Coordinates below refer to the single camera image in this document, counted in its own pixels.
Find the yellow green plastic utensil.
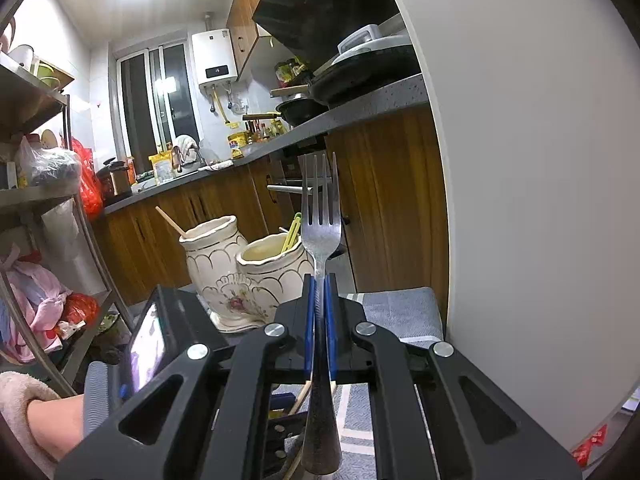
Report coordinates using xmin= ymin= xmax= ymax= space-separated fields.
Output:
xmin=281 ymin=212 xmax=302 ymax=254

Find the silver steel fork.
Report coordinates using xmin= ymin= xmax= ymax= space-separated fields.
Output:
xmin=300 ymin=154 xmax=342 ymax=477

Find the cream ceramic utensil holder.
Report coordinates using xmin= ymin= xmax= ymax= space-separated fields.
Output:
xmin=179 ymin=216 xmax=314 ymax=334

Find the grey striped table cloth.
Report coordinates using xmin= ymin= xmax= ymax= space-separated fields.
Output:
xmin=56 ymin=286 xmax=439 ymax=479

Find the stainless built-in oven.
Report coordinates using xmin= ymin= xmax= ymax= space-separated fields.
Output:
xmin=266 ymin=134 xmax=326 ymax=231

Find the metal storage shelf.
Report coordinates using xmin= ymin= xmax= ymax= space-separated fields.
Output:
xmin=1 ymin=53 xmax=134 ymax=396

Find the yellow oil bottle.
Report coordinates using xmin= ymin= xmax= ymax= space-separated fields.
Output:
xmin=228 ymin=131 xmax=247 ymax=159

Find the red plastic bag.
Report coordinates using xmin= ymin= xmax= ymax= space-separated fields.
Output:
xmin=72 ymin=138 xmax=104 ymax=222

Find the black wok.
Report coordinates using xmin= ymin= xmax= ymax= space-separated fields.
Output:
xmin=242 ymin=96 xmax=329 ymax=128

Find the large black lidded pan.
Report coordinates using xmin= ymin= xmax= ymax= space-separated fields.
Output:
xmin=269 ymin=34 xmax=420 ymax=107

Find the white water heater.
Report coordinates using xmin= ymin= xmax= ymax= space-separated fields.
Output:
xmin=191 ymin=28 xmax=238 ymax=87

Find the black range hood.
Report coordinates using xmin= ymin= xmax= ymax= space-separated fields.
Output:
xmin=253 ymin=0 xmax=399 ymax=70

